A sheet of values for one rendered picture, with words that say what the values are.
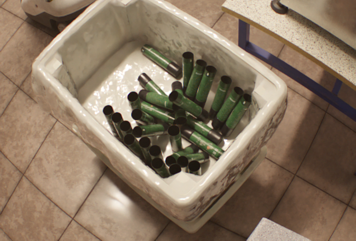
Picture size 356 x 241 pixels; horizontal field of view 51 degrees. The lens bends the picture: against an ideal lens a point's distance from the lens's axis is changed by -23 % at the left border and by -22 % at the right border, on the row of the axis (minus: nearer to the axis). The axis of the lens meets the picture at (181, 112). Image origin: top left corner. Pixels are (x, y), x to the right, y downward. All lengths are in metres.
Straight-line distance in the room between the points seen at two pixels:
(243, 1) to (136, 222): 0.96
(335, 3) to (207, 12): 1.19
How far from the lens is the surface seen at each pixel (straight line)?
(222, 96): 1.25
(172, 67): 1.38
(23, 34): 2.35
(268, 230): 0.94
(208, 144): 1.27
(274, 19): 1.17
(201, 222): 1.46
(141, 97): 1.35
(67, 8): 1.92
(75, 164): 1.84
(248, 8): 1.18
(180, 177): 1.05
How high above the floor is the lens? 1.67
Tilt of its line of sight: 64 degrees down
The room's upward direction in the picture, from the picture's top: 8 degrees counter-clockwise
